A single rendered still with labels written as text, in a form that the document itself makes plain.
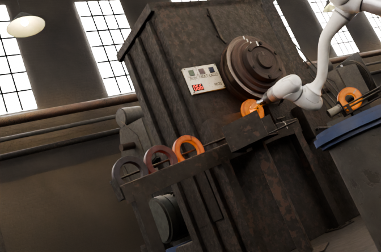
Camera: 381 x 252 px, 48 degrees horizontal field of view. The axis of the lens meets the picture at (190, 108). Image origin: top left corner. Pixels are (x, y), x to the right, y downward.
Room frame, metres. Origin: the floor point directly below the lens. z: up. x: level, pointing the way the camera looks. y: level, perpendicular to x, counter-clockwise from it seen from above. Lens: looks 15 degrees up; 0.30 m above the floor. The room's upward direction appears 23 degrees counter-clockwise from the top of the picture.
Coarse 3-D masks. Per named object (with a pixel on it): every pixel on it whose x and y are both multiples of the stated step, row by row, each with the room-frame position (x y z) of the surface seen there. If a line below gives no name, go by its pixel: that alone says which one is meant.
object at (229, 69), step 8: (232, 40) 2.65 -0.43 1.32; (240, 40) 2.69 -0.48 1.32; (232, 48) 2.63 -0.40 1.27; (224, 56) 2.64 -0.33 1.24; (224, 64) 2.63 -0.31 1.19; (232, 72) 2.58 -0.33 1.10; (232, 80) 2.61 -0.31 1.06; (240, 80) 2.60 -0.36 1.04; (240, 88) 2.62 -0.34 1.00; (248, 88) 2.62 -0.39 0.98; (248, 96) 2.67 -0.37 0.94; (256, 96) 2.64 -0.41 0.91
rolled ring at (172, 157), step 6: (150, 150) 2.18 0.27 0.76; (156, 150) 2.20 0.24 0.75; (162, 150) 2.22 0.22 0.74; (168, 150) 2.24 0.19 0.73; (144, 156) 2.19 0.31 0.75; (150, 156) 2.18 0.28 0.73; (168, 156) 2.26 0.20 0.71; (174, 156) 2.25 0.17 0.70; (144, 162) 2.17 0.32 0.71; (150, 162) 2.17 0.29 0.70; (174, 162) 2.24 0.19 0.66; (150, 168) 2.16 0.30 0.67
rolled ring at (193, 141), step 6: (180, 138) 2.30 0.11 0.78; (186, 138) 2.32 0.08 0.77; (192, 138) 2.34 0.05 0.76; (174, 144) 2.28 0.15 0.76; (180, 144) 2.29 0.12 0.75; (192, 144) 2.37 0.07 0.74; (198, 144) 2.36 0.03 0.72; (174, 150) 2.27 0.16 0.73; (198, 150) 2.36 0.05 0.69; (204, 150) 2.37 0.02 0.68; (180, 156) 2.28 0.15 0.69
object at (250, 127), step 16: (256, 112) 2.07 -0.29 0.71; (224, 128) 2.14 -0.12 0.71; (240, 128) 2.11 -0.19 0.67; (256, 128) 2.08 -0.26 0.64; (272, 128) 2.32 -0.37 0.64; (240, 144) 2.12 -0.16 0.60; (256, 144) 2.22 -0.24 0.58; (272, 160) 2.25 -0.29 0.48; (272, 176) 2.22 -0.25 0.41; (272, 192) 2.23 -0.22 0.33; (288, 208) 2.22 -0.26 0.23; (288, 224) 2.23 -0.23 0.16; (304, 240) 2.21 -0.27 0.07
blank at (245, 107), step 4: (248, 100) 2.57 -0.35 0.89; (252, 100) 2.59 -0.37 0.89; (244, 104) 2.55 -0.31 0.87; (248, 104) 2.57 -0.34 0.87; (240, 108) 2.57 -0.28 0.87; (244, 108) 2.54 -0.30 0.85; (248, 108) 2.56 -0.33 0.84; (260, 108) 2.61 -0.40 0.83; (244, 112) 2.54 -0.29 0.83; (248, 112) 2.56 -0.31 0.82; (260, 112) 2.61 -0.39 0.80; (260, 116) 2.60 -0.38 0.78
